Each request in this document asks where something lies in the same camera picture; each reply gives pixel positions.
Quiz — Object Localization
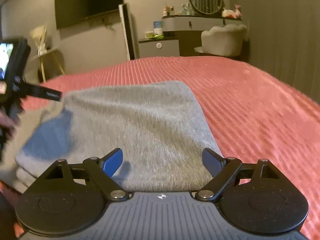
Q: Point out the pink ribbed bedspread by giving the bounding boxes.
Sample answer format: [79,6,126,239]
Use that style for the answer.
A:
[1,56,319,239]

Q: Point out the gold leg side table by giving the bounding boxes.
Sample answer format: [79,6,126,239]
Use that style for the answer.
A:
[30,48,65,83]

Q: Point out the white blue container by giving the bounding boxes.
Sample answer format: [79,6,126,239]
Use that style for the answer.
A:
[153,21,163,35]

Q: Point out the white shell chair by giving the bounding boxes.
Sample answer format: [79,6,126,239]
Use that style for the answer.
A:
[194,24,247,57]

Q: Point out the white leaning board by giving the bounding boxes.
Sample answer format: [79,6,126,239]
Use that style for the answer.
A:
[118,3,136,61]

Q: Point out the pink toy on vanity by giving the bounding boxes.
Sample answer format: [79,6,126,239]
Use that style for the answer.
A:
[221,4,242,19]

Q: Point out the grey vanity desk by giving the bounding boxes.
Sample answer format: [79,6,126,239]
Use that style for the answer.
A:
[162,15,242,56]

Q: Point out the person left hand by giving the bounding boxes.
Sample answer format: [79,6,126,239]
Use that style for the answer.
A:
[0,111,20,140]

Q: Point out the grey small cabinet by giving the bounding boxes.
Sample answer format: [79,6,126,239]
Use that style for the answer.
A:
[139,38,180,58]

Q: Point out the black wall television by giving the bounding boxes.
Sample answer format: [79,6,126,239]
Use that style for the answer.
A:
[54,0,124,29]

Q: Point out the grey sweatpants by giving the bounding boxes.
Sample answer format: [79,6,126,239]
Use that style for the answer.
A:
[1,81,219,192]

